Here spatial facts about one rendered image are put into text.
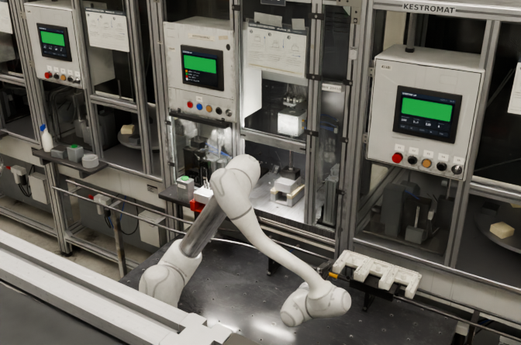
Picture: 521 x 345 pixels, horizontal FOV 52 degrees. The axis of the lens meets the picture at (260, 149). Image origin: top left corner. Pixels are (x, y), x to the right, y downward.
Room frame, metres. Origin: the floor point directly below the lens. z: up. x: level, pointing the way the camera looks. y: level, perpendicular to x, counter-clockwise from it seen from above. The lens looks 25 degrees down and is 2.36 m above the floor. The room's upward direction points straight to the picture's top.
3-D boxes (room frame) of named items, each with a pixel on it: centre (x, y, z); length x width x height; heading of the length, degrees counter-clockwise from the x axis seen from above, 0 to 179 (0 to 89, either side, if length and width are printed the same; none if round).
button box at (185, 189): (2.53, 0.40, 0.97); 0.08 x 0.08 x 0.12; 59
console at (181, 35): (2.67, 0.25, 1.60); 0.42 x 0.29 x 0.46; 59
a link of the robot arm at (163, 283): (1.84, 0.44, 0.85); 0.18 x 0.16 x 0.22; 165
